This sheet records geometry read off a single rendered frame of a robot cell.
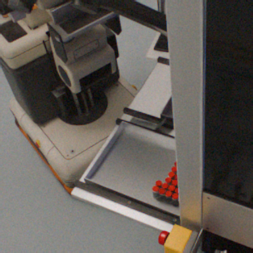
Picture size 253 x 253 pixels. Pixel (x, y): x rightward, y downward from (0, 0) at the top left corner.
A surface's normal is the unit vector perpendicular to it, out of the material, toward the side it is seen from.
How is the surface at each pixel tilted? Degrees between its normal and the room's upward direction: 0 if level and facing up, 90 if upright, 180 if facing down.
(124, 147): 0
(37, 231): 0
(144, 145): 0
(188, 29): 90
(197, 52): 90
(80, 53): 98
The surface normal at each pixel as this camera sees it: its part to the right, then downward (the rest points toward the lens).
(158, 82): -0.07, -0.58
